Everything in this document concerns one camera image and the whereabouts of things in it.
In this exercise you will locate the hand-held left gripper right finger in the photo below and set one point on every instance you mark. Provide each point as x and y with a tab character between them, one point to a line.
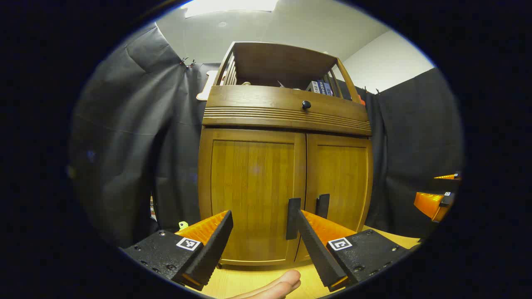
318	249

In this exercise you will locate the wooden drawer with black knob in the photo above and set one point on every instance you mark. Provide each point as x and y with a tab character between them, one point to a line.
257	101

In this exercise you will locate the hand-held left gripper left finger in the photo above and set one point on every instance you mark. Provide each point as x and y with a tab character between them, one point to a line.
212	249

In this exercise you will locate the wooden double-door shoe cabinet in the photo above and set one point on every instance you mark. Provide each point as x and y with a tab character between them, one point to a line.
282	58

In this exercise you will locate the green frog plush toy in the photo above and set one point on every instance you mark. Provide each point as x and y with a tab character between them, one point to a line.
183	225

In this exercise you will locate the small metal cloth clip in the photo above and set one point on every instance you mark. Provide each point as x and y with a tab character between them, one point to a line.
183	61
192	63

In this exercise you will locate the black backdrop cloth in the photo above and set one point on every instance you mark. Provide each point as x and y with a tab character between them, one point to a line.
124	145

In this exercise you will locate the wooden cabinet door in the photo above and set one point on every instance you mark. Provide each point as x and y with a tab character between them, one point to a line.
249	187
343	174

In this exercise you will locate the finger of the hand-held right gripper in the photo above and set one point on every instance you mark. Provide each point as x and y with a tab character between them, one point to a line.
447	176
428	203

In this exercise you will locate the blue and white boxes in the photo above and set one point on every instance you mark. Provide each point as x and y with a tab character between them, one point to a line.
320	87

